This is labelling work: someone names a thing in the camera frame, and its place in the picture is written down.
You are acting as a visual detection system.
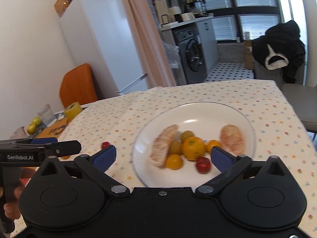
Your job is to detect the large orange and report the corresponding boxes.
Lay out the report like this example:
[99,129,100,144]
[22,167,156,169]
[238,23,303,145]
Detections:
[182,136,205,161]

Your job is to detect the yellow tape roll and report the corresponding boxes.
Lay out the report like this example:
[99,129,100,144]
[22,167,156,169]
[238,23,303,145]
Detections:
[64,102,83,121]

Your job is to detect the clear drinking glass far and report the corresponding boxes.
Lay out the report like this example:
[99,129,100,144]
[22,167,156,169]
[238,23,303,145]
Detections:
[38,104,57,127]

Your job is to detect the black spice rack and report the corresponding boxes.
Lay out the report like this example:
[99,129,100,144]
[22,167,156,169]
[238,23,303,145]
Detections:
[185,0,208,18]

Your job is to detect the black jacket on chair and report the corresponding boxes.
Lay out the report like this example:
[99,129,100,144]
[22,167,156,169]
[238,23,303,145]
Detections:
[251,20,306,86]

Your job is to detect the white toaster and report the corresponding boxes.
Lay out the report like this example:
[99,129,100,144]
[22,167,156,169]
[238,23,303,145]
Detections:
[180,12,195,22]

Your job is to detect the green apple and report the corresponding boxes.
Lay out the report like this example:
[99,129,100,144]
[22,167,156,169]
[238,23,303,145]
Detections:
[32,117,42,126]
[26,123,38,135]

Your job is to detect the cardboard box by window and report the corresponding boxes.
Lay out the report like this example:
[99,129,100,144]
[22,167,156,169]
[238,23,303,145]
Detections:
[243,40,254,70]

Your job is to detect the small yellow fruit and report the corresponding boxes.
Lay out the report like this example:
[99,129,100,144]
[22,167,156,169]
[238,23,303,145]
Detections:
[165,154,183,170]

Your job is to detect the white kitchen cabinet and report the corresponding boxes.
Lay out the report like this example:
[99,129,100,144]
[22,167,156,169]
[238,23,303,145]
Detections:
[196,19,219,73]

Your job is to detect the grey washing machine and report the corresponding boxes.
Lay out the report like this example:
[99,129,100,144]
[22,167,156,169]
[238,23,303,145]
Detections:
[173,25,207,84]

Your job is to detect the grey chair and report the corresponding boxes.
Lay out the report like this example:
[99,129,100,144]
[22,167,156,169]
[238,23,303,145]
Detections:
[282,84,317,133]

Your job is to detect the clear drinking glass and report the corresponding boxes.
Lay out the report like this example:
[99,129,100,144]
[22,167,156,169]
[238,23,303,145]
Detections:
[10,126,28,139]
[38,104,57,127]

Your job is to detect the person's left hand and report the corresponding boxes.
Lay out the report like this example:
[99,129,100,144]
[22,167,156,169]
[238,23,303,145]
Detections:
[1,167,36,222]

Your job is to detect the green apple rear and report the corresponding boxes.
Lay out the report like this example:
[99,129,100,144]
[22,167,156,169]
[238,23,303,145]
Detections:
[32,117,42,126]

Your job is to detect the small orange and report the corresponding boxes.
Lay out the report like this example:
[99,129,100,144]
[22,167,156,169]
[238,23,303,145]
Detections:
[206,140,222,154]

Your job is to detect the red fruit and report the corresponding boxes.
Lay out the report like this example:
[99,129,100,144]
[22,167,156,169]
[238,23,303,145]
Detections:
[101,141,111,149]
[196,157,211,174]

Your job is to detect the orange chair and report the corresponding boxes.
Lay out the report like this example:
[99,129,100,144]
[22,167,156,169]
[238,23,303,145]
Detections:
[59,63,98,108]

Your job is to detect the long peeled pomelo segment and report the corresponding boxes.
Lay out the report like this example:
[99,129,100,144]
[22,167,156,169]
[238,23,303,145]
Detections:
[149,124,179,167]

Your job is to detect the short peeled pomelo segment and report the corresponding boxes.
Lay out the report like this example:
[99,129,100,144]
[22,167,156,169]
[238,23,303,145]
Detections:
[219,125,245,156]

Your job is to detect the yellow-green round fruit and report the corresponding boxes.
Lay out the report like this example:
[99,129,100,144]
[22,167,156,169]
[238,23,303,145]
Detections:
[168,140,182,155]

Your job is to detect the green apple front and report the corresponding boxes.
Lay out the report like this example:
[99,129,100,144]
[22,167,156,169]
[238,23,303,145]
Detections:
[26,123,38,135]

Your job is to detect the pink curtain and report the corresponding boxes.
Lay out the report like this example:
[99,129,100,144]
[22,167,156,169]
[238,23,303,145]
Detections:
[123,0,176,88]

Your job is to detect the clear drinking glass near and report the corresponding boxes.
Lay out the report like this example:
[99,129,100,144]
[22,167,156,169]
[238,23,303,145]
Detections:
[10,126,28,139]

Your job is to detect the white plate blue rim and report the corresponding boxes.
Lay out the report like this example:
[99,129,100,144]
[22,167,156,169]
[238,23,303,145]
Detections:
[132,102,256,188]

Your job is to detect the floral white tablecloth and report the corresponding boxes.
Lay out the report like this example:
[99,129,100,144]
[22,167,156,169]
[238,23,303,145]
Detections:
[10,79,317,233]

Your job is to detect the small greenish fruit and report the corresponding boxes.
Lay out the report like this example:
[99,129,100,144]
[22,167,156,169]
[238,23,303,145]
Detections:
[180,131,195,143]

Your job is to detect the orange cat placemat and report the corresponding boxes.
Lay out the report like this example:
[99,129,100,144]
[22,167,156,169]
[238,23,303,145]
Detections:
[33,118,69,138]

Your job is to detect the white refrigerator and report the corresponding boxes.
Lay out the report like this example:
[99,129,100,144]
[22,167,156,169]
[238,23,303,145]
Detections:
[60,0,149,99]

